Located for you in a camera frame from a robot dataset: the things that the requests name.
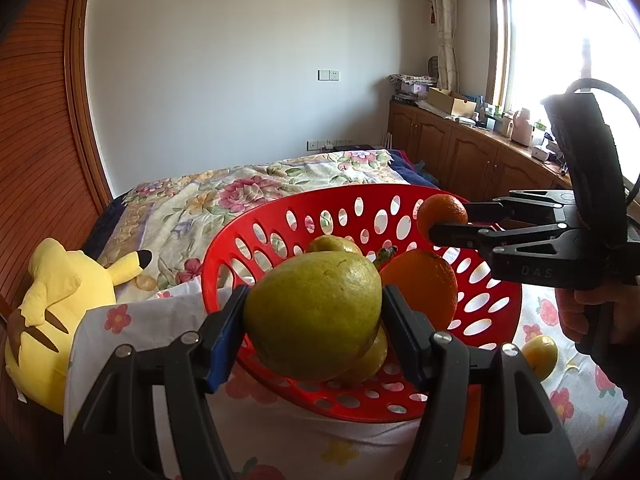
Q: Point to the white strawberry print cloth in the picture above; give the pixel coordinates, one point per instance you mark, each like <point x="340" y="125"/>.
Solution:
<point x="150" y="320"/>

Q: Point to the wooden slatted wardrobe door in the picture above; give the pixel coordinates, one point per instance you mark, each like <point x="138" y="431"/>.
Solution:
<point x="40" y="135"/>

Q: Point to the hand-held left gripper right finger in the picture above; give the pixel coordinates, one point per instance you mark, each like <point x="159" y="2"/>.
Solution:
<point x="397" y="325"/>

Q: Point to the large orange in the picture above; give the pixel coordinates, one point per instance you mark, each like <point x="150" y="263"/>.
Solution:
<point x="425" y="285"/>
<point x="470" y="430"/>

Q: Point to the wooden cabinet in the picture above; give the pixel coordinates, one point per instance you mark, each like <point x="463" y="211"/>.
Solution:
<point x="465" y="155"/>

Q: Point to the mandarin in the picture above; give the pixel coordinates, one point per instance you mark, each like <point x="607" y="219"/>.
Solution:
<point x="440" y="210"/>

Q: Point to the red hanging tassel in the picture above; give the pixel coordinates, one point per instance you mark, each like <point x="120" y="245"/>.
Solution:
<point x="431" y="12"/>

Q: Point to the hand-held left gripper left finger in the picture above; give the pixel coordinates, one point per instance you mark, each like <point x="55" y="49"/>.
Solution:
<point x="227" y="335"/>

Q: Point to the small white box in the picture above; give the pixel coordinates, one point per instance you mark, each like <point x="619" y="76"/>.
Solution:
<point x="543" y="152"/>

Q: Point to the patterned curtain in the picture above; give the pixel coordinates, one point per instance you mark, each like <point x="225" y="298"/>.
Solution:
<point x="445" y="20"/>

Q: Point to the yellow plush toy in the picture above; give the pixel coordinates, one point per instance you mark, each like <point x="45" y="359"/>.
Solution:
<point x="55" y="310"/>

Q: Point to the patterned cloth pile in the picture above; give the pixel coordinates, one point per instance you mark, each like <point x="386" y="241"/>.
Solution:
<point x="412" y="85"/>

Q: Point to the small yellow-green guava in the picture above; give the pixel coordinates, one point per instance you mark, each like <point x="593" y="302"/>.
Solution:
<point x="540" y="355"/>

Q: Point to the wooden framed window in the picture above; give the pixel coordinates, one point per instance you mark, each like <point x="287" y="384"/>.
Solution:
<point x="540" y="35"/>

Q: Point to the red perforated plastic basket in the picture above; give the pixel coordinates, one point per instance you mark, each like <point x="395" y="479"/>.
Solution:
<point x="222" y="267"/>

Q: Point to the green guava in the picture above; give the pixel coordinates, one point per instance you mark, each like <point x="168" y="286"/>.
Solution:
<point x="332" y="245"/>
<point x="310" y="310"/>

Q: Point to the dark blue blanket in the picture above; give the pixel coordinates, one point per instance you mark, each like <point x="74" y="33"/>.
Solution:
<point x="405" y="165"/>

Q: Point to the white wall switch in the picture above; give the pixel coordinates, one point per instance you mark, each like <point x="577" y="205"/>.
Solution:
<point x="329" y="75"/>

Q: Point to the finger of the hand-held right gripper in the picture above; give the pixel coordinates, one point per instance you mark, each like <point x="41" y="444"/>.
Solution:
<point x="520" y="205"/>
<point x="460" y="235"/>

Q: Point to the person's right hand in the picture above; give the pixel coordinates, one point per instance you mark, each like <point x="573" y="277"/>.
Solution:
<point x="570" y="312"/>

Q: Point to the floral quilt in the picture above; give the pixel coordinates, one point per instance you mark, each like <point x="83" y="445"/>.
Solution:
<point x="225" y="195"/>

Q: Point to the cardboard box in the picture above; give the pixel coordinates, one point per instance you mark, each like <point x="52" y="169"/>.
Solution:
<point x="450" y="102"/>

